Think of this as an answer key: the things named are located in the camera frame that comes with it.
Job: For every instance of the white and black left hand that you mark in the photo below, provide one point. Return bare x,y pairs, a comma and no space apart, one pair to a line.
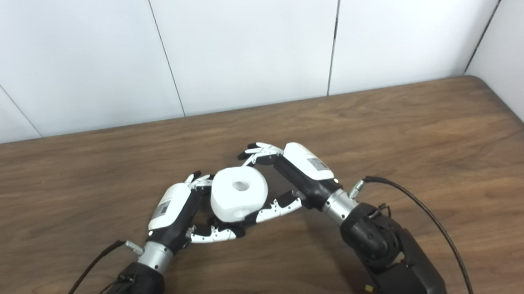
170,211

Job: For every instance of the white and black right hand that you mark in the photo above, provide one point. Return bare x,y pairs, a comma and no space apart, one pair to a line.
308,167

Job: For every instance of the round white piece with hole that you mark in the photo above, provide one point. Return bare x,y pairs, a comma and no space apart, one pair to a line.
229,203

